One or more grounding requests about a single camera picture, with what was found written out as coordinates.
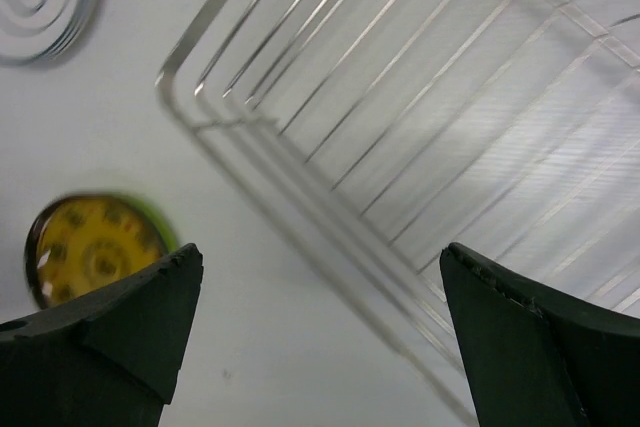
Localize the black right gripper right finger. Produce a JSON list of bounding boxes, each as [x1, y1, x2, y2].
[[439, 243, 639, 426]]

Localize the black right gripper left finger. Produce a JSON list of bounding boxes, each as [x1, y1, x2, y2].
[[1, 244, 203, 426]]

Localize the yellow patterned plate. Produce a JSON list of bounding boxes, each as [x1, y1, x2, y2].
[[37, 191, 166, 308]]

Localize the lime green plate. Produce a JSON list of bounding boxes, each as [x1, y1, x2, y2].
[[107, 190, 180, 254]]

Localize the silver wire dish rack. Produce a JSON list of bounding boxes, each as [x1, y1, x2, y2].
[[155, 0, 639, 426]]

